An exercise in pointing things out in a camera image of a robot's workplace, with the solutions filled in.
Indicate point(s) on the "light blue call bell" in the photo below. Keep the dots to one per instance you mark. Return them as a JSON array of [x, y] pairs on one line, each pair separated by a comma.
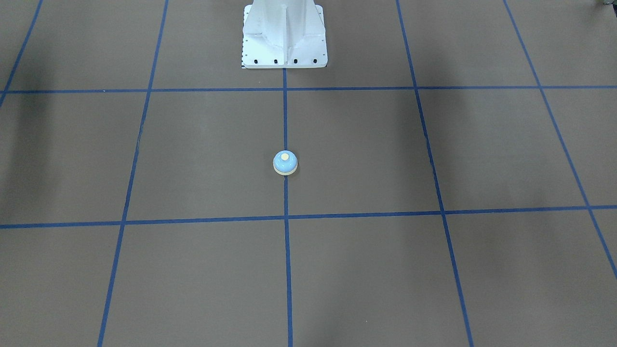
[[285, 163]]

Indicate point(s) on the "brown paper table mat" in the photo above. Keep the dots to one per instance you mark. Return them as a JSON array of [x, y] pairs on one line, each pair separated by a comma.
[[456, 183]]

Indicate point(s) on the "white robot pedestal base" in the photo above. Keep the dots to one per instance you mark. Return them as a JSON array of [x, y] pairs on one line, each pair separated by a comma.
[[283, 34]]

